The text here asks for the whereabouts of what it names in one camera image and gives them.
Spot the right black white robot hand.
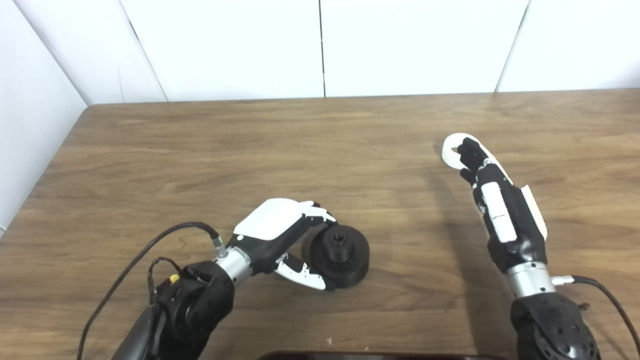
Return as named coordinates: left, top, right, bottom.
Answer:
left=458, top=137, right=548, bottom=275

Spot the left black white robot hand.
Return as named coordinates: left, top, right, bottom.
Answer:
left=227, top=198, right=338, bottom=292

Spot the round black plastic part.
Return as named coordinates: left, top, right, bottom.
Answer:
left=301, top=225, right=371, bottom=289

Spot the white toothed ring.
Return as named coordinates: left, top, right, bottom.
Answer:
left=442, top=133, right=483, bottom=171

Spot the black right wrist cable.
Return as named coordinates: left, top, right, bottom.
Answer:
left=551, top=274, right=640, bottom=351

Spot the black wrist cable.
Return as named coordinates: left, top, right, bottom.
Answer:
left=76, top=221, right=230, bottom=360
left=551, top=274, right=640, bottom=351

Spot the thin wire with yellow connector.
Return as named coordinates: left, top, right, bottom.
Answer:
left=148, top=257, right=182, bottom=306

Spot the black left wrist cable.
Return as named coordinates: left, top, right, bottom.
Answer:
left=76, top=221, right=230, bottom=360

